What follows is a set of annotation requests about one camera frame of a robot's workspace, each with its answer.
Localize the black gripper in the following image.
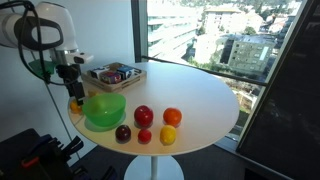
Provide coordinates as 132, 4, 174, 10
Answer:
55, 63, 86, 107

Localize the round yellow-orange fruit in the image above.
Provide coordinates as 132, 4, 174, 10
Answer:
69, 99, 84, 115

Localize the green plastic bowl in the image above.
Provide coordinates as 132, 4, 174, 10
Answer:
82, 92, 127, 128

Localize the orange fruit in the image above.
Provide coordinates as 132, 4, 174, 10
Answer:
162, 107, 183, 128

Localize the thin metal stand pole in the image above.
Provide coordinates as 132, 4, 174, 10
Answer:
44, 81, 81, 159

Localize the black and white picture cube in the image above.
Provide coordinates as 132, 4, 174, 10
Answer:
90, 67, 109, 80

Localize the wooden slatted tray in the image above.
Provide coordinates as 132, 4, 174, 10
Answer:
81, 62, 148, 93

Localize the red colourful picture cube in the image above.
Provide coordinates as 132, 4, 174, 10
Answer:
100, 71, 123, 85

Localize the blue picture cube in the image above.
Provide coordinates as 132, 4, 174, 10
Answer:
116, 65, 135, 80

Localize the dark purple plum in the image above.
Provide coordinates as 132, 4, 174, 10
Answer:
115, 124, 132, 143

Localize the red apple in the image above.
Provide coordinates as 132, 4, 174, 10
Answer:
133, 105, 155, 128

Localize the red strawberry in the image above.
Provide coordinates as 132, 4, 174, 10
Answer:
137, 128, 153, 144

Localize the yellow lemon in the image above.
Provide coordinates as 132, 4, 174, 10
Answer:
159, 124, 177, 146

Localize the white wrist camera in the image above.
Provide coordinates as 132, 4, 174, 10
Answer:
64, 51, 95, 65

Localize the green stand mount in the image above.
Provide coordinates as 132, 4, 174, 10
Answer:
28, 59, 58, 80

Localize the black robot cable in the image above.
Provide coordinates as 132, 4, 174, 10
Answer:
0, 0, 73, 87

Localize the white table pedestal base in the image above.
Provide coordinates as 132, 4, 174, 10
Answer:
123, 154, 185, 180

